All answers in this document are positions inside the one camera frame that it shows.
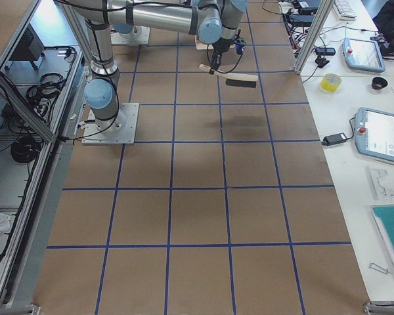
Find blue teach pendant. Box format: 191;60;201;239
354;107;394;162
342;37;385;73

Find blue teach pendant near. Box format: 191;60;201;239
354;107;394;162

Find black power adapter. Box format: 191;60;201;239
321;133;348;146

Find coiled black cables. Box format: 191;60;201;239
11;134;42;164

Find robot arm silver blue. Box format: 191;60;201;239
112;22;141;37
62;1;257;87

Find blue teach pendant far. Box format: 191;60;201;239
342;37;385;73

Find white hand brush black bristles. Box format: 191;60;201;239
199;64;258;88

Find aluminium frame post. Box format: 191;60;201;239
294;0;334;75

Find yellow tape roll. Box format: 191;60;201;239
320;73;342;93

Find white keyboard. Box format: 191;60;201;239
333;0;357;21

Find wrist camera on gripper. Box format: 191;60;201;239
232;35;246;56

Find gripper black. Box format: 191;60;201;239
209;37;232;75

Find small black bowl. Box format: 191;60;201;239
371;77;388;91

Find black electronics box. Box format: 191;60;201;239
9;24;44;62

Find beige plastic dustpan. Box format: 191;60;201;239
194;35;238;51

